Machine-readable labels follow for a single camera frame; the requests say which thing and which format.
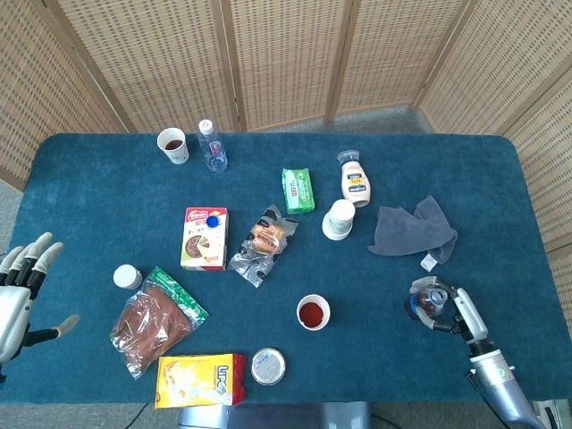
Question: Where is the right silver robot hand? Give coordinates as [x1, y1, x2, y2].
[409, 275, 489, 345]

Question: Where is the grey-blue robot torso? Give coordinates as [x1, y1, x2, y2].
[177, 400, 372, 429]

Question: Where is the beige mayonnaise squeeze bottle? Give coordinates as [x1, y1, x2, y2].
[336, 149, 374, 209]

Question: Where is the tin can with silver lid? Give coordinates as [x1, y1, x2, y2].
[250, 348, 287, 386]

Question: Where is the green tissue pack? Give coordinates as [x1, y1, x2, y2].
[281, 167, 316, 215]

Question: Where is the woven wicker folding screen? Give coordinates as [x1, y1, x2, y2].
[0, 0, 572, 323]

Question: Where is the clear plastic water bottle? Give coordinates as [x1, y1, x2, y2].
[198, 118, 229, 173]

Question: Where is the white plastic box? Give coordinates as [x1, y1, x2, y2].
[531, 399, 572, 429]

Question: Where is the grey microfibre cloth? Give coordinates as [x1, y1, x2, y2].
[366, 194, 459, 272]

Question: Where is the red and white cookie box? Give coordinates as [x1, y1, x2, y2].
[180, 206, 229, 273]

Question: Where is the brown powder bag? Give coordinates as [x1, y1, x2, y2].
[109, 265, 209, 381]

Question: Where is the white paper cup green flower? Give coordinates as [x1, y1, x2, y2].
[296, 293, 332, 332]
[156, 127, 190, 166]

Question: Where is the bread snack in clear bag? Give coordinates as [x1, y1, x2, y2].
[226, 204, 299, 289]

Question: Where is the jar with white lid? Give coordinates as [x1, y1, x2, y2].
[113, 264, 144, 290]

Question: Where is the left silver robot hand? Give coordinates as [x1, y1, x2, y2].
[0, 231, 81, 364]

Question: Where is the blue plush table cover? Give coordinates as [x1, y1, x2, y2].
[0, 132, 562, 406]

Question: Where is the white yogurt cup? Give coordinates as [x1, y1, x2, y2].
[321, 198, 357, 241]

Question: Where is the yellow Lipo cookie bag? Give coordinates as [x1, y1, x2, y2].
[154, 353, 248, 410]

